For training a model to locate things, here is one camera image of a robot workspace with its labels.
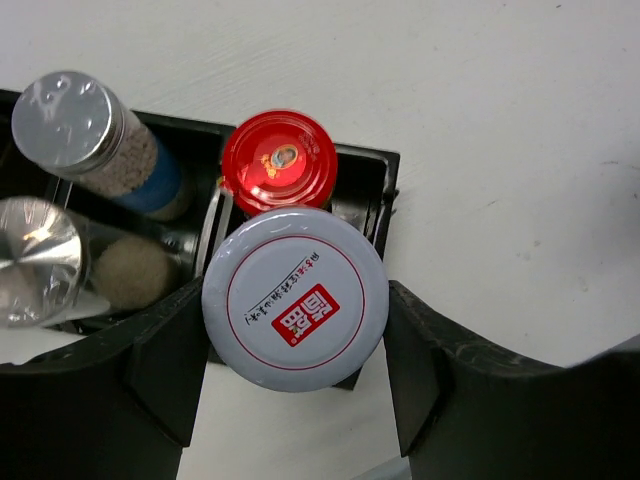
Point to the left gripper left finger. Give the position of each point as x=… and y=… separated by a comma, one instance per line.
x=118, y=404

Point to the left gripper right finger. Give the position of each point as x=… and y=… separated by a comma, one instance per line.
x=468, y=408

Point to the silver-lid clear shaker jar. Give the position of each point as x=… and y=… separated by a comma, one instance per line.
x=58, y=266

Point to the small silver-lid spice jar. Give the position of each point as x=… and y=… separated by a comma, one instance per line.
x=295, y=300

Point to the red-lid dark sauce jar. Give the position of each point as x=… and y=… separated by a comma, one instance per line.
x=279, y=158

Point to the white blue-label shaker bottle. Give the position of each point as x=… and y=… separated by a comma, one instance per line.
x=73, y=126

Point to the black three-compartment tray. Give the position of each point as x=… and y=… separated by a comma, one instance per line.
x=363, y=197

